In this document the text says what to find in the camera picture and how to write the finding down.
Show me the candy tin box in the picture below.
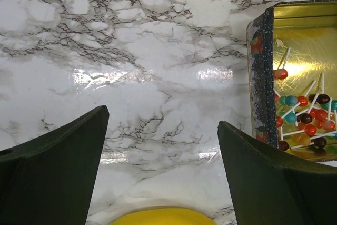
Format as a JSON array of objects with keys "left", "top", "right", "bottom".
[{"left": 246, "top": 0, "right": 336, "bottom": 162}]

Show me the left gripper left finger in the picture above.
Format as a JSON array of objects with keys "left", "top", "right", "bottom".
[{"left": 1, "top": 105, "right": 109, "bottom": 224}]

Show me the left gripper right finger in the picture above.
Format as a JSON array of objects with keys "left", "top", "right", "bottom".
[{"left": 217, "top": 121, "right": 336, "bottom": 224}]

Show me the yellow banana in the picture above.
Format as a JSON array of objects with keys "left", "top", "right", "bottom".
[{"left": 110, "top": 207, "right": 216, "bottom": 225}]

